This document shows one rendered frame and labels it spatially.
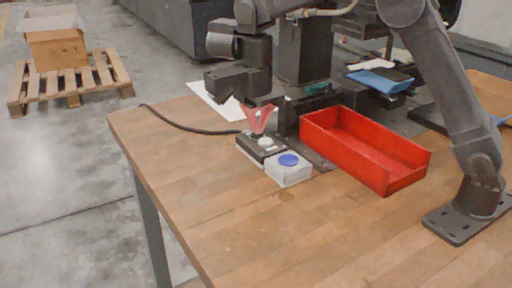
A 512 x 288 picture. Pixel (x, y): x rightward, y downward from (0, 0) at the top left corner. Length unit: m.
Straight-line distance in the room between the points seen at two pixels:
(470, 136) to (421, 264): 0.20
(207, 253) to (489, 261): 0.42
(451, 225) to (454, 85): 0.22
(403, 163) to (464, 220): 0.18
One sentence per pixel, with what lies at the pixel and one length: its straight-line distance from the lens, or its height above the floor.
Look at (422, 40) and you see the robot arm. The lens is 0.59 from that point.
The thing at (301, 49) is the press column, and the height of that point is 1.01.
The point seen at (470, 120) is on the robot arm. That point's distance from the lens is 0.63.
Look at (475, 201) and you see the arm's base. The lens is 0.69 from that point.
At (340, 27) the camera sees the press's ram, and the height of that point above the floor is 1.12.
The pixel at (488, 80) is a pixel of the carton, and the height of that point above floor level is 0.96.
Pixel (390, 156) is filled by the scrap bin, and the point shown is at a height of 0.91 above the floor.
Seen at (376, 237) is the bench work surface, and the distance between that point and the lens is 0.63.
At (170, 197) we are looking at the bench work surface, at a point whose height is 0.90.
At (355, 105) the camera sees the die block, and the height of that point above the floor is 0.95.
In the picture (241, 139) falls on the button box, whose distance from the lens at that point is 0.79.
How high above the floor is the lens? 1.32
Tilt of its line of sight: 31 degrees down
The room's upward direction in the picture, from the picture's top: straight up
